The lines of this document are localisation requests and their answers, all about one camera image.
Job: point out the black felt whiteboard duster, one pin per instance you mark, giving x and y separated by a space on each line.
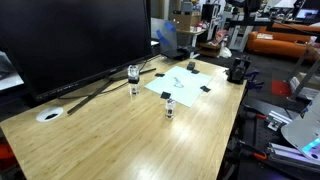
191 65

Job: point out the white whiteboard sheet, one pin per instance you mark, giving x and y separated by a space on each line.
186 90

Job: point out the black tape square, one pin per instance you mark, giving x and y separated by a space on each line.
205 88
159 74
165 95
195 71

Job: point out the small clear glass shaker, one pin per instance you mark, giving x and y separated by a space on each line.
170 109

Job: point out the tall clear shaker black band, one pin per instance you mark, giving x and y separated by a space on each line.
133 80

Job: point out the clear panel with blue tape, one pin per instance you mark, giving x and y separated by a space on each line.
166 36

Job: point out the black monitor stand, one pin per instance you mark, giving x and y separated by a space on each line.
87 97

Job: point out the brown cardboard box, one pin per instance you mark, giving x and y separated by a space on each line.
185 20

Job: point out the white plastic bag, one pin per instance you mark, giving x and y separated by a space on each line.
225 51

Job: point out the blue clamp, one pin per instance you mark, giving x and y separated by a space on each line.
254 81

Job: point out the white shelf unit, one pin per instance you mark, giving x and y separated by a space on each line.
240 36

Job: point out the large black monitor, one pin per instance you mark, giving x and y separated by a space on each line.
66 40

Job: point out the black cross beam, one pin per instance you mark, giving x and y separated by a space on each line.
250 22

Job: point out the red mat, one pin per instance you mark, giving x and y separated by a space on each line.
281 88

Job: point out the orange sofa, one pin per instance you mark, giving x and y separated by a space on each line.
276 45

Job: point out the lit laptop screen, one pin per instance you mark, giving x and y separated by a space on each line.
306 14

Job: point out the black clamped camera mount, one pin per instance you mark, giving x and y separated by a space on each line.
237 70

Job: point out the small metal bracket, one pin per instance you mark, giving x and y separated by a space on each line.
274 124

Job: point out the aluminium extrusion rail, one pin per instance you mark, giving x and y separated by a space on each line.
286 151

